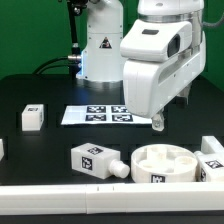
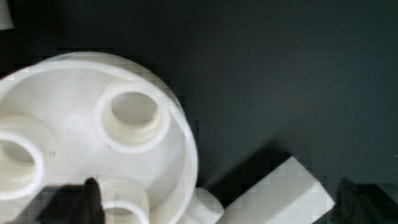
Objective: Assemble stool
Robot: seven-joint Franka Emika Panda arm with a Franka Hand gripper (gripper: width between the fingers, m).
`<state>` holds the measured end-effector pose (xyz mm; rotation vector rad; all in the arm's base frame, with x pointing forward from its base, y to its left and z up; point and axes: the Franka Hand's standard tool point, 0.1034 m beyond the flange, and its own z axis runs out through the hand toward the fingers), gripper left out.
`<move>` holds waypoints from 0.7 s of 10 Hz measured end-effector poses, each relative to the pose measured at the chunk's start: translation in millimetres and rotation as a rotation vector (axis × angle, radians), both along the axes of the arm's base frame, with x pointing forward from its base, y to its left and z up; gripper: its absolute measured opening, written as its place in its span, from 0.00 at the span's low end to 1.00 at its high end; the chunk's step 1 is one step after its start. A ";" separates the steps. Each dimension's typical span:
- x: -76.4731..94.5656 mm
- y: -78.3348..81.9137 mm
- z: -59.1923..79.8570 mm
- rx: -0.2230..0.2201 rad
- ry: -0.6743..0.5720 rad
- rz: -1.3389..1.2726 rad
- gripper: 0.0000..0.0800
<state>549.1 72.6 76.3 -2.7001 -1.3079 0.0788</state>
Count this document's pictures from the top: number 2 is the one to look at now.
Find white right rail wall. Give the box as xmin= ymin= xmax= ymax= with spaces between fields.
xmin=217 ymin=157 xmax=334 ymax=224

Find white round stool seat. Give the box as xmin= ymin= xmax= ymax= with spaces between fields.
xmin=0 ymin=52 xmax=198 ymax=224

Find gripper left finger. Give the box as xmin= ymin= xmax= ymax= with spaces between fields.
xmin=36 ymin=178 xmax=105 ymax=224

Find white stool leg front left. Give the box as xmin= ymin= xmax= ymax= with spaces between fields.
xmin=178 ymin=188 xmax=224 ymax=224

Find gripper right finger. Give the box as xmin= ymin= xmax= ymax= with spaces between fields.
xmin=331 ymin=179 xmax=398 ymax=224

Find white block at left edge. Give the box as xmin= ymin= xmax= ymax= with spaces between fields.
xmin=0 ymin=0 xmax=15 ymax=31

